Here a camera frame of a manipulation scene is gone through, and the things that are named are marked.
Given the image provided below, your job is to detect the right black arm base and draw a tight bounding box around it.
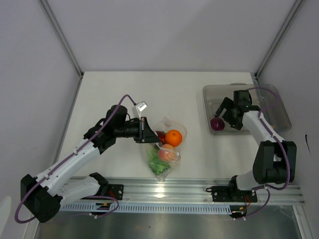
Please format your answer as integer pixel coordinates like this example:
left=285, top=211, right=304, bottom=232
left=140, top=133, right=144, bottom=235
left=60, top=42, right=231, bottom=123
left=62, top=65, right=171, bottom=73
left=205, top=186, right=257, bottom=203

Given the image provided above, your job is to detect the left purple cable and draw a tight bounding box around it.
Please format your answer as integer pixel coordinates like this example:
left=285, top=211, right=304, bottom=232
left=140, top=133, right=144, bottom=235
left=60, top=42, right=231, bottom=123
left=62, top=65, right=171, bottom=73
left=14, top=94, right=138, bottom=224

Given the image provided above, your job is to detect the red apple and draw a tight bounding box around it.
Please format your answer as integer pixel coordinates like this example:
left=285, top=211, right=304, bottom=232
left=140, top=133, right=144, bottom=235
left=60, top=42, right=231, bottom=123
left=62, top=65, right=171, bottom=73
left=156, top=131, right=166, bottom=144

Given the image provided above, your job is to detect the aluminium mounting rail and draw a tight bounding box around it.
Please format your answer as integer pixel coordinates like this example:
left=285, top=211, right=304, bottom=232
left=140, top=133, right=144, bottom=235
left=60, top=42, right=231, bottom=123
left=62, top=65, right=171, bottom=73
left=107, top=178, right=305, bottom=206

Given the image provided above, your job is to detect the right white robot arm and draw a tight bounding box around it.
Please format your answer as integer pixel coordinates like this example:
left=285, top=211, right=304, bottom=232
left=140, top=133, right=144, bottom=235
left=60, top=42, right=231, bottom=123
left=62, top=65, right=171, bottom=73
left=215, top=90, right=297, bottom=201

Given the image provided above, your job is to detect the green lettuce leaf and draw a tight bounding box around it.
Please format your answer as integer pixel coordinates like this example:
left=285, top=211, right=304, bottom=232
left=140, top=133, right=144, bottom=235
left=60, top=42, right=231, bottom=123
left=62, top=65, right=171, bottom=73
left=147, top=147, right=170, bottom=176

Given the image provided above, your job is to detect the grey slotted cable duct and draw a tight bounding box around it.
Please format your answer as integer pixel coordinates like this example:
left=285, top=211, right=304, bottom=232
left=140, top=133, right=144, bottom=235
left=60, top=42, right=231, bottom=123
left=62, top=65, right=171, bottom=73
left=60, top=202, right=232, bottom=215

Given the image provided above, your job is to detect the orange fruit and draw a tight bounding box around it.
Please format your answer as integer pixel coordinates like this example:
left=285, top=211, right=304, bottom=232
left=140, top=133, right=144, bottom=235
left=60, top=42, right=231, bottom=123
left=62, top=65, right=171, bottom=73
left=165, top=129, right=183, bottom=147

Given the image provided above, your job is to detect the clear zip top bag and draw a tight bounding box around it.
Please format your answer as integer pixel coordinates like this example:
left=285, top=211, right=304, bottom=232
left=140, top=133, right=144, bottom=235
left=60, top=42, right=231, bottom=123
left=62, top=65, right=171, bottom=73
left=142, top=117, right=187, bottom=181

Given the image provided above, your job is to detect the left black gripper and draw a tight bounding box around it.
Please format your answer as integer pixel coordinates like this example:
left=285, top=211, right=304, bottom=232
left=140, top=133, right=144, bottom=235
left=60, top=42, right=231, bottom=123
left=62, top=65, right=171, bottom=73
left=115, top=117, right=160, bottom=143

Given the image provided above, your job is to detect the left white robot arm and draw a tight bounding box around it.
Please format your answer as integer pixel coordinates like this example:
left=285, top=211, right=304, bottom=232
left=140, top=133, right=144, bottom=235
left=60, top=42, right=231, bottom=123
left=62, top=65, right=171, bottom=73
left=20, top=105, right=160, bottom=223

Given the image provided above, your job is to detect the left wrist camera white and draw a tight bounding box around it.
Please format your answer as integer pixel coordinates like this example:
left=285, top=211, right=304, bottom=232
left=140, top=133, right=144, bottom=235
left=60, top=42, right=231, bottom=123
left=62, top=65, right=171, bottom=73
left=135, top=101, right=148, bottom=119

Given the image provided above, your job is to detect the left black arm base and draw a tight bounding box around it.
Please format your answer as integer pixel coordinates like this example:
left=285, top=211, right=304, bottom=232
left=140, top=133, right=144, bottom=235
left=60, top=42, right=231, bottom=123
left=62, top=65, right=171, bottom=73
left=81, top=184, right=124, bottom=201

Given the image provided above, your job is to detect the peach fruit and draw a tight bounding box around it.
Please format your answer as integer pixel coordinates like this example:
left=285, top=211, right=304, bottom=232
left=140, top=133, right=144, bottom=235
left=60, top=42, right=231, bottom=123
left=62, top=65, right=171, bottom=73
left=158, top=144, right=180, bottom=163

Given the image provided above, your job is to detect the purple red onion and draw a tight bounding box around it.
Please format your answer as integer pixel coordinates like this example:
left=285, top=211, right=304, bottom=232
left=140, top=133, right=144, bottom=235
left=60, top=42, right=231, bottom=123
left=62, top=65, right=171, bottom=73
left=210, top=118, right=225, bottom=131

